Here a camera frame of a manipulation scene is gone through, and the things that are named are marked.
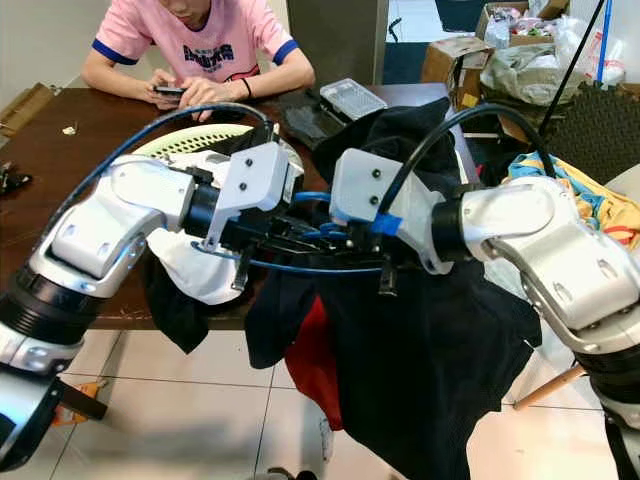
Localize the clear plastic container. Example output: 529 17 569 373
318 78 389 123

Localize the small cardboard box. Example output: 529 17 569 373
420 37 496 91

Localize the black foam puzzle mat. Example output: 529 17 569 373
545 80 640 186

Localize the large open cardboard box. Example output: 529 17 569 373
475 0 571 49

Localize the orange floor sticker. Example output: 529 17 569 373
50 383 101 428

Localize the small black gadget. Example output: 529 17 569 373
0 165 33 196

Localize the red cloth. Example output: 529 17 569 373
282 295 346 433

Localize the light wooden leg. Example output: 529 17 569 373
512 362 586 411

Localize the black hanging cloth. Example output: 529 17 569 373
140 255 211 356

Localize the white plastic bag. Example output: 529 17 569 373
555 15 629 86

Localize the person in pink shirt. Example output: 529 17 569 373
80 0 316 109

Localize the dark garment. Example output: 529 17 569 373
245 97 544 480

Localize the dark brown wooden table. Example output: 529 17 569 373
0 82 481 331

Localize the blue pole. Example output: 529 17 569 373
598 0 616 81

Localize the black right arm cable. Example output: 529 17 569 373
380 100 561 216

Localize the thin black pole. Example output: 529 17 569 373
536 0 608 133

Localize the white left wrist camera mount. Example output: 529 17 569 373
205 142 301 251

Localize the light green laundry basket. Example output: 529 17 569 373
135 123 261 161

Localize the blue plastic hanger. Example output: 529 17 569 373
190 190 391 276

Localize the blue tape tab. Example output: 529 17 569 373
368 212 406 239

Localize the brown wooden chair back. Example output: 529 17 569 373
0 82 56 136

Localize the teal and yellow cloth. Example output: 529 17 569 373
505 152 640 251

